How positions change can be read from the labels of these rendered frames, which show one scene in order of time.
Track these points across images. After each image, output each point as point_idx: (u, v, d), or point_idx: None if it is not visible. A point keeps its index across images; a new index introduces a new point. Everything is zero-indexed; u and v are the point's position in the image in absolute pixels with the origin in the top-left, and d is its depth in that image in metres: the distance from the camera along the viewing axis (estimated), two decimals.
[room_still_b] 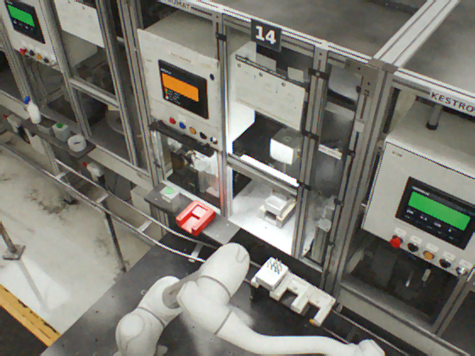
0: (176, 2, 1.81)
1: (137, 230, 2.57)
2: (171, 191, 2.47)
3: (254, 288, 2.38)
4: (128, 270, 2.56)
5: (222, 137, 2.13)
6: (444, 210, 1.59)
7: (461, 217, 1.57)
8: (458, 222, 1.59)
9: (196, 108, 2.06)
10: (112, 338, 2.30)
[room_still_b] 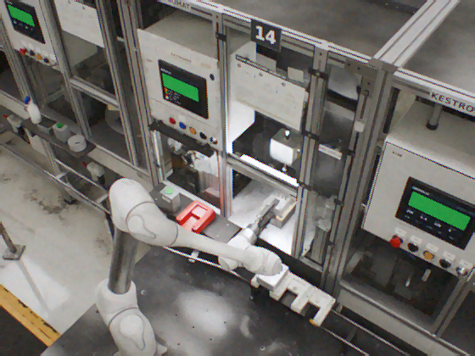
0: (176, 2, 1.81)
1: None
2: (171, 191, 2.47)
3: (254, 288, 2.38)
4: None
5: (222, 137, 2.13)
6: (444, 210, 1.59)
7: (461, 217, 1.57)
8: (458, 222, 1.59)
9: (196, 108, 2.06)
10: (112, 338, 2.30)
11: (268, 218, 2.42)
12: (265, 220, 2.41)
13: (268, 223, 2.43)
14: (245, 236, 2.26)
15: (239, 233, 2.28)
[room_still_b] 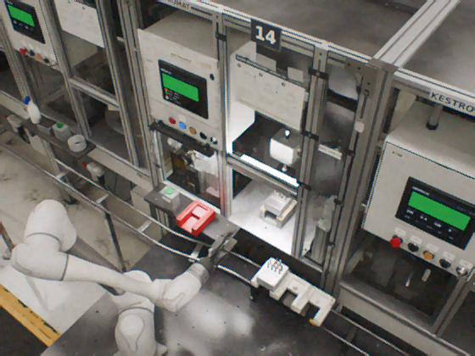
0: (176, 2, 1.81)
1: (137, 230, 2.57)
2: (171, 191, 2.47)
3: (254, 288, 2.38)
4: (128, 270, 2.56)
5: (222, 137, 2.13)
6: (444, 210, 1.59)
7: (461, 217, 1.57)
8: (458, 222, 1.59)
9: (196, 108, 2.06)
10: (112, 338, 2.30)
11: (224, 253, 2.15)
12: (220, 255, 2.13)
13: (224, 258, 2.16)
14: (194, 273, 1.98)
15: (188, 269, 2.00)
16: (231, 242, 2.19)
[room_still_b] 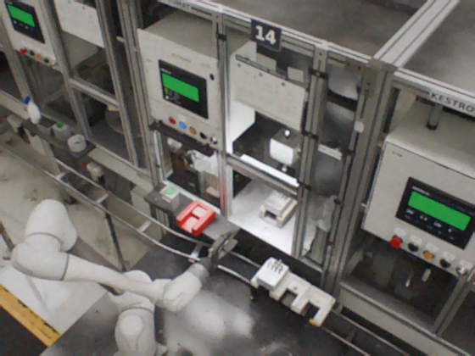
0: (176, 2, 1.81)
1: (137, 230, 2.57)
2: (171, 191, 2.47)
3: (254, 288, 2.38)
4: (128, 270, 2.56)
5: (222, 137, 2.13)
6: (444, 210, 1.59)
7: (461, 217, 1.57)
8: (458, 222, 1.59)
9: (196, 108, 2.06)
10: (112, 338, 2.30)
11: (224, 253, 2.15)
12: (221, 255, 2.13)
13: (224, 258, 2.16)
14: (195, 274, 1.98)
15: (189, 269, 2.00)
16: (231, 242, 2.19)
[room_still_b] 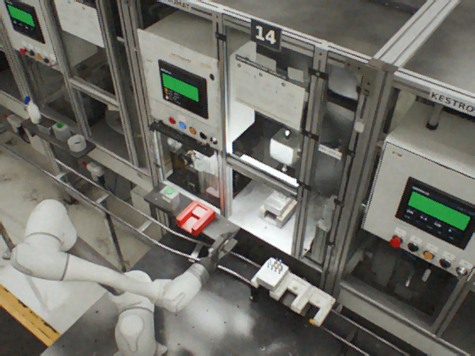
0: (176, 2, 1.81)
1: (137, 230, 2.57)
2: (171, 191, 2.47)
3: (254, 288, 2.38)
4: (128, 270, 2.56)
5: (222, 137, 2.13)
6: (444, 210, 1.59)
7: (461, 217, 1.57)
8: (458, 222, 1.59)
9: (196, 108, 2.06)
10: (112, 338, 2.30)
11: (224, 253, 2.15)
12: (221, 255, 2.13)
13: (224, 258, 2.16)
14: (195, 274, 1.98)
15: (189, 269, 2.00)
16: (231, 242, 2.19)
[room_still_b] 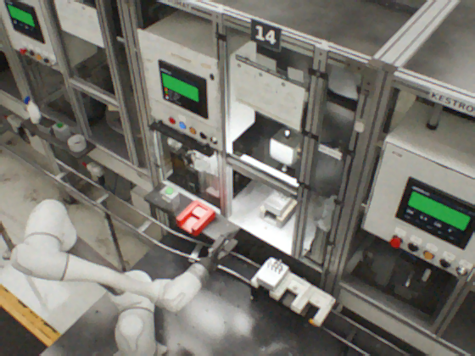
0: (176, 2, 1.81)
1: (137, 230, 2.57)
2: (171, 191, 2.47)
3: (254, 288, 2.38)
4: (128, 270, 2.56)
5: (222, 137, 2.13)
6: (444, 210, 1.59)
7: (461, 217, 1.57)
8: (458, 222, 1.59)
9: (196, 108, 2.06)
10: (112, 338, 2.30)
11: (224, 253, 2.15)
12: (221, 255, 2.13)
13: (224, 258, 2.16)
14: (195, 274, 1.98)
15: (189, 269, 2.00)
16: (231, 242, 2.19)
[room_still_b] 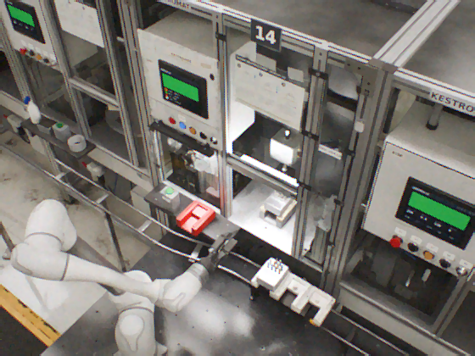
0: (176, 2, 1.81)
1: (137, 230, 2.57)
2: (171, 191, 2.47)
3: (254, 288, 2.38)
4: (128, 270, 2.56)
5: (222, 137, 2.13)
6: (444, 210, 1.59)
7: (461, 217, 1.57)
8: (458, 222, 1.59)
9: (196, 108, 2.06)
10: (112, 338, 2.30)
11: (224, 253, 2.15)
12: (221, 255, 2.13)
13: (224, 258, 2.16)
14: (195, 274, 1.98)
15: (188, 269, 2.00)
16: (231, 242, 2.19)
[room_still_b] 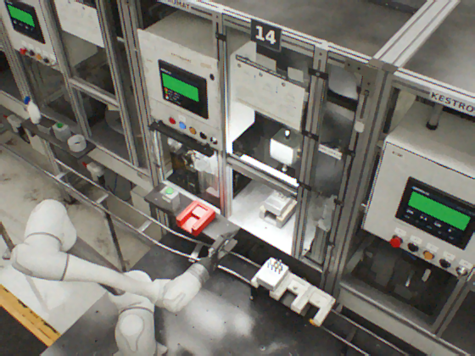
0: (176, 2, 1.81)
1: (137, 230, 2.57)
2: (171, 191, 2.47)
3: (254, 288, 2.38)
4: (128, 270, 2.56)
5: (222, 137, 2.13)
6: (444, 210, 1.59)
7: (461, 217, 1.57)
8: (458, 222, 1.59)
9: (196, 108, 2.06)
10: (112, 338, 2.30)
11: (224, 253, 2.15)
12: (220, 255, 2.13)
13: (224, 258, 2.16)
14: (195, 274, 1.98)
15: (188, 269, 2.00)
16: (231, 242, 2.19)
